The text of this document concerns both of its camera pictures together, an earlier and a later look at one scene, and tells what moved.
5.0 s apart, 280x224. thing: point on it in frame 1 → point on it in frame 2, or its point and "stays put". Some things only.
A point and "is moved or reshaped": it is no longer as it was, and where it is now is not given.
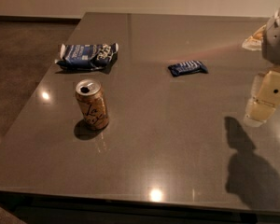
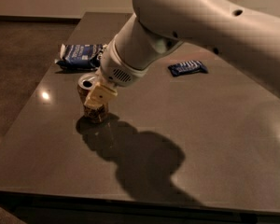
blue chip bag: (98, 56) stays put
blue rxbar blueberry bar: (188, 67) stays put
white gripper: (277, 42) → (115, 68)
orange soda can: (92, 104) is moved or reshaped
